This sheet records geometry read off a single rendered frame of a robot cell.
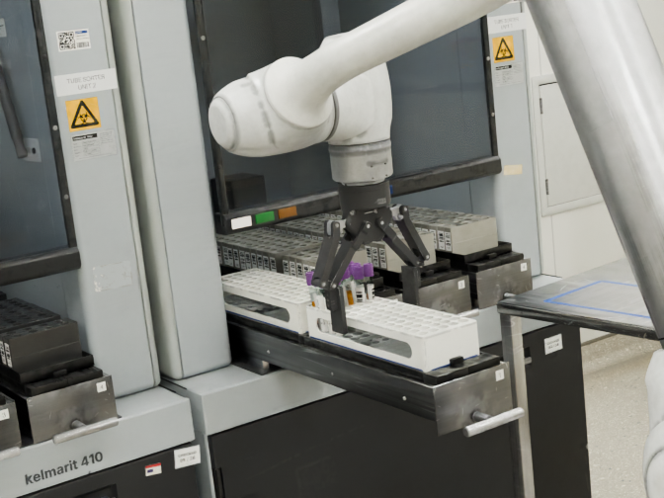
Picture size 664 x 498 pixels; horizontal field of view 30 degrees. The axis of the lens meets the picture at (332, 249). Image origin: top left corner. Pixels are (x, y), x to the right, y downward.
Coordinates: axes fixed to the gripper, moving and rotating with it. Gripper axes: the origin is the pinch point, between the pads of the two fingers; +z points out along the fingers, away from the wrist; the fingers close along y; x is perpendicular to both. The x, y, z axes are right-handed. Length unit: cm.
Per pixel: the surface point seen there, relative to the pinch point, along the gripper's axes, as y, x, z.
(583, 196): 187, 142, 29
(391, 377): -6.7, -11.8, 5.6
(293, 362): -6.7, 14.3, 8.6
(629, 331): 26.7, -25.1, 4.8
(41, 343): -41, 31, 0
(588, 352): 184, 142, 82
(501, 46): 58, 33, -33
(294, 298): -2.9, 18.1, -0.2
